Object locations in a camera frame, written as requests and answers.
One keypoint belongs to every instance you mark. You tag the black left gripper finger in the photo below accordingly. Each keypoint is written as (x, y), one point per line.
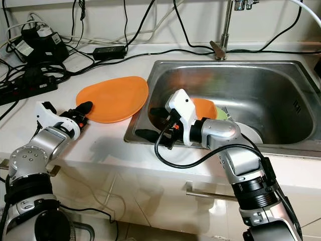
(85, 110)

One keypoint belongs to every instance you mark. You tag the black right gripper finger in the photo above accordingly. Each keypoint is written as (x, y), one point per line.
(153, 137)
(163, 113)

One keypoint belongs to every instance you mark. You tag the orange plastic bowl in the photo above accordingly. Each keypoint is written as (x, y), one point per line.
(205, 108)

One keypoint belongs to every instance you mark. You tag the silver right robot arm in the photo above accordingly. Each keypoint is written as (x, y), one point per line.
(246, 170)

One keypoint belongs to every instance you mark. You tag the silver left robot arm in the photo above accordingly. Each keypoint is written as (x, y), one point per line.
(30, 163)

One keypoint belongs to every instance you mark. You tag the orange plastic plate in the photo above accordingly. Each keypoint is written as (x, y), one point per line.
(115, 98)

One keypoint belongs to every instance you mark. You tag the green plastic plate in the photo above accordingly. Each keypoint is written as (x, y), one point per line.
(221, 117)

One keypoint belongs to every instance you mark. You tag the black power strip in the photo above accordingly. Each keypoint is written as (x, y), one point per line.
(30, 89)

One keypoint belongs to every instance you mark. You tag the black power adapter brick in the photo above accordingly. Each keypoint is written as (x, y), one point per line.
(109, 51)

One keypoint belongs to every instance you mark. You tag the white base cabinet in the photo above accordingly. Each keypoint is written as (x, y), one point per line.
(140, 201)

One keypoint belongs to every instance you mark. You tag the white bowl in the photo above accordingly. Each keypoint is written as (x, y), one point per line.
(251, 134)

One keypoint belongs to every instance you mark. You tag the black charger with white labels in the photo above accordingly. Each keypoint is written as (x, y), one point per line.
(42, 46)

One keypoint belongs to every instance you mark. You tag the stainless steel sink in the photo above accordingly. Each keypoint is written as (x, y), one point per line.
(266, 90)

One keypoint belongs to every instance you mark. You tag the metal faucet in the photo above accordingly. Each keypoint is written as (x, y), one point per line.
(225, 27)

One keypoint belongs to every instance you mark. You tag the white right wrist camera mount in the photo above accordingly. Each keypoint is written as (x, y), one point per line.
(183, 103)

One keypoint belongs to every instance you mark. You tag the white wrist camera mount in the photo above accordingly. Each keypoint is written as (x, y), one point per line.
(183, 103)
(46, 118)

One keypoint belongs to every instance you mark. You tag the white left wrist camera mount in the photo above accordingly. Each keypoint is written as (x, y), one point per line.
(46, 118)

